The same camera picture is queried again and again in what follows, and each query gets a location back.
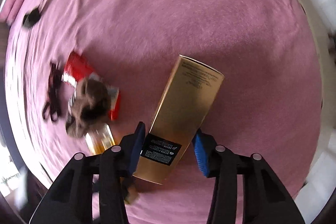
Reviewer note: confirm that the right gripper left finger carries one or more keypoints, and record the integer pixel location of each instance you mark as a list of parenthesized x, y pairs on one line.
[(69, 198)]

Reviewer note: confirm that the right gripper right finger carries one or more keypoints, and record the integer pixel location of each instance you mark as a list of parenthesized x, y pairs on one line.
[(266, 199)]

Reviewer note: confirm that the gold carton box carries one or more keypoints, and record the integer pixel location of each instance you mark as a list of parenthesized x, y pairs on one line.
[(188, 96)]

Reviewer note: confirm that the orange clear box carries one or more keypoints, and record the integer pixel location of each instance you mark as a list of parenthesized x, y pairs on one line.
[(99, 139)]

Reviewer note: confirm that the brown rolled sock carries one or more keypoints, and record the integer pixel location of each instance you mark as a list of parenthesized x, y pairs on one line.
[(90, 107)]

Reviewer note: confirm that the red white snack wrapper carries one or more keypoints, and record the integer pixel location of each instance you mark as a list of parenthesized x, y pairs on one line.
[(78, 68)]

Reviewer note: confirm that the black cloth item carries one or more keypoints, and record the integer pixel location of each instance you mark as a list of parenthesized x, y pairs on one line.
[(31, 18)]

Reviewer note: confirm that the pink bed sheet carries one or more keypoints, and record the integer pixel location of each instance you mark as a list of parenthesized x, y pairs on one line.
[(269, 102)]

